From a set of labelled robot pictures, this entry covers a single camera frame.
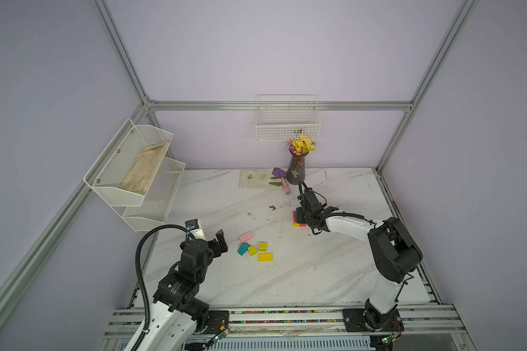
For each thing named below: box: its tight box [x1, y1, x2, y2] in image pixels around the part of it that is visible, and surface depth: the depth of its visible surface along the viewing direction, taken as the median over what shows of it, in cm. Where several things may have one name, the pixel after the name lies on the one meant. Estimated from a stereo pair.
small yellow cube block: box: [258, 242, 268, 253], surface depth 92 cm
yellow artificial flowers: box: [292, 134, 315, 156], surface depth 100 cm
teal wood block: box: [237, 242, 252, 256], surface depth 92 cm
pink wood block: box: [238, 231, 254, 244], surface depth 97 cm
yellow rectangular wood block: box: [258, 253, 274, 263], surface depth 91 cm
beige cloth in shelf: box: [120, 141, 170, 196], surface depth 80 cm
